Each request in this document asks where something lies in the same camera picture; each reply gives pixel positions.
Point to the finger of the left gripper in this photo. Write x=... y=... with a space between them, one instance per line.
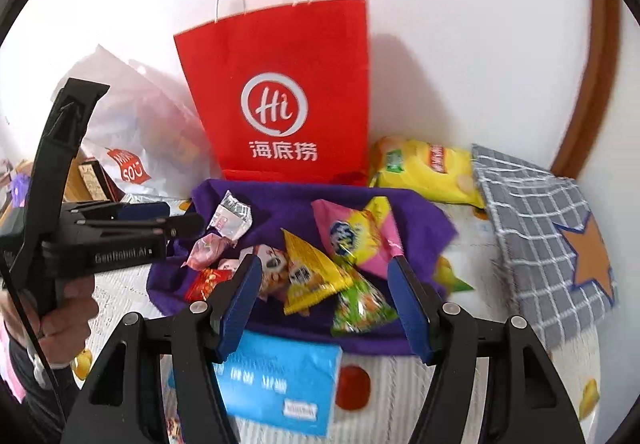
x=109 y=211
x=188 y=225

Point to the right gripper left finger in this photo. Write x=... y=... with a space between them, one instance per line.
x=122 y=399

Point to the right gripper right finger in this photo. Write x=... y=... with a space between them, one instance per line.
x=475 y=373

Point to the pink bear Lotso snack packet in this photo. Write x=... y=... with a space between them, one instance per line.
x=206 y=251

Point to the white small snack packet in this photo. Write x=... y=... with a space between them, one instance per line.
x=232 y=218

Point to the red candy packet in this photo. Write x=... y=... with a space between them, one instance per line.
x=205 y=283

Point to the pink strawberry snack packet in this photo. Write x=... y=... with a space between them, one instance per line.
x=275 y=279

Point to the yellow triangular snack packet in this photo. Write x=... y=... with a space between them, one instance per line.
x=314 y=277

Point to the pink yellow snack packet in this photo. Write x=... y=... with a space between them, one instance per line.
x=366 y=239

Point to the green snack packet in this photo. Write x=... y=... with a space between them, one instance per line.
x=361 y=307

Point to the left hand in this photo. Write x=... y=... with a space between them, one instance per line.
x=65 y=330

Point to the white Miniso plastic bag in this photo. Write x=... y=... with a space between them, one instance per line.
x=148 y=142

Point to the purple towel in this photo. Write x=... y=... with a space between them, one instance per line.
x=424 y=230

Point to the grey checkered star pouch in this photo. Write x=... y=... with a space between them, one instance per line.
x=558 y=269

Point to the blue tissue pack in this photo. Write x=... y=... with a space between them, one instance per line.
x=283 y=383

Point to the red paper shopping bag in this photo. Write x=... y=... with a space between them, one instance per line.
x=283 y=92

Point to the yellow chips bag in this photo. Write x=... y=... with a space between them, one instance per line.
x=437 y=173

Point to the brown wooden door frame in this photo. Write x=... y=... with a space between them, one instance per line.
x=595 y=90

